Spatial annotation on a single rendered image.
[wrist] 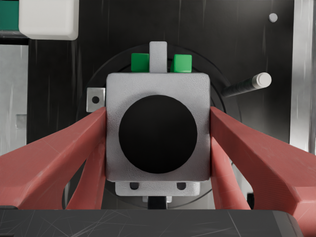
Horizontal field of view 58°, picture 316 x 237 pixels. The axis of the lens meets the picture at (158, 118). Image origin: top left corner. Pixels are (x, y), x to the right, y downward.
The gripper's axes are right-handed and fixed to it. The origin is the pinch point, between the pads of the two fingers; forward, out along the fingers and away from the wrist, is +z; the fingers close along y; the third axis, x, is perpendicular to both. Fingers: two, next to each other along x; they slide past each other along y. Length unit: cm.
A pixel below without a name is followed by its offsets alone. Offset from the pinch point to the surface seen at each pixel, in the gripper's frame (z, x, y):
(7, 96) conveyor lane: 16.8, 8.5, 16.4
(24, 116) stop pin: 11.5, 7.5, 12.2
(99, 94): 9.4, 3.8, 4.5
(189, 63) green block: 7.6, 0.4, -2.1
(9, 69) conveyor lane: 18.5, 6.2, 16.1
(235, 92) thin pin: 7.5, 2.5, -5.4
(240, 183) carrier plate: 7.8, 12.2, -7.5
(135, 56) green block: 7.8, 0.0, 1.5
